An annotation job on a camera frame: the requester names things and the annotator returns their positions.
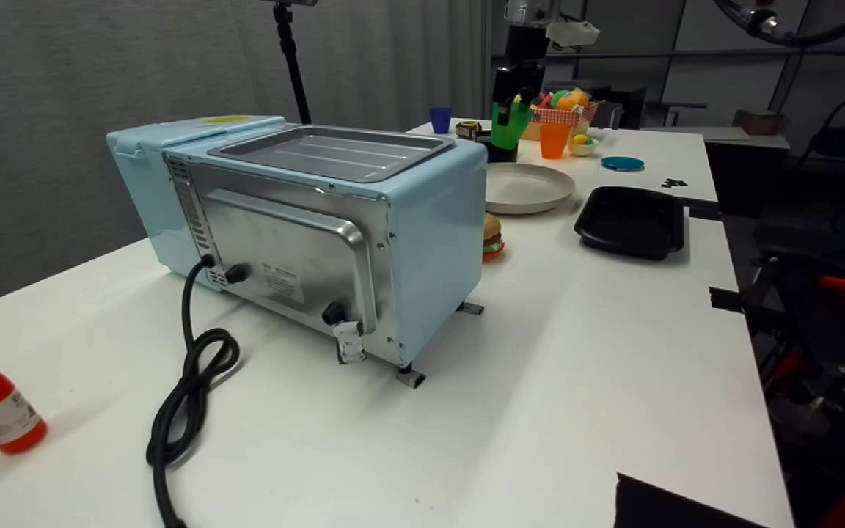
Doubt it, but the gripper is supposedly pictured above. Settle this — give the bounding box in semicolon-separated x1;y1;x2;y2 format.
493;25;550;127

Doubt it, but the green plastic cup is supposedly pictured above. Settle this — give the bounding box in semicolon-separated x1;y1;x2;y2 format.
491;95;534;151

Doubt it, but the heap of toy fruit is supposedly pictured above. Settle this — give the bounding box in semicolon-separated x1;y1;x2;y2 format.
535;87;591;113

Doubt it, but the basket with red checkered liner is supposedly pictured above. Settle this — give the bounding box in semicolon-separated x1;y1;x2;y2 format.
522;100;600;142

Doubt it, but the orange plastic cup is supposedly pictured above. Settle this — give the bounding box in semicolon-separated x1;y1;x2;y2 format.
538;122;573;161

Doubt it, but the black cup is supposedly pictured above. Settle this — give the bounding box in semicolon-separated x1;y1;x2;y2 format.
475;130;520;164

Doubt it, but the beige round plate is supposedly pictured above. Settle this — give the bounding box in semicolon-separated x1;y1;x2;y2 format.
485;162;577;216

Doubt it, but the toy burger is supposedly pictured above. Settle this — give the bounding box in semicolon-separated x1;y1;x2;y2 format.
482;213;506;263

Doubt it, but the black rectangular tray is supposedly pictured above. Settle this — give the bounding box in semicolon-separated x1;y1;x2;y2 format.
574;186;687;261

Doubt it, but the light blue toaster oven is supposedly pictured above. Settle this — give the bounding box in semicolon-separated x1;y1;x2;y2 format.
106;114;489;389

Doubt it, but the grey baking tray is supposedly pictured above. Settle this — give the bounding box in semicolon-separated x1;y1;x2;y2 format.
207;124;457;184

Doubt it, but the brown box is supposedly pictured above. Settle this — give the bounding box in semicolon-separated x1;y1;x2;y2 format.
731;109;791;137

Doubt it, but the black sheet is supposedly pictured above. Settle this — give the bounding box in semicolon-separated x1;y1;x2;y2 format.
614;472;769;528

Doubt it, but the black clamp with orange handle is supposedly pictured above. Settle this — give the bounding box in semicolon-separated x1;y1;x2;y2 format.
709;249;845;345

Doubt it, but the black power cable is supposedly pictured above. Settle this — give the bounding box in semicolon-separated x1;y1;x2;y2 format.
145;253;241;528

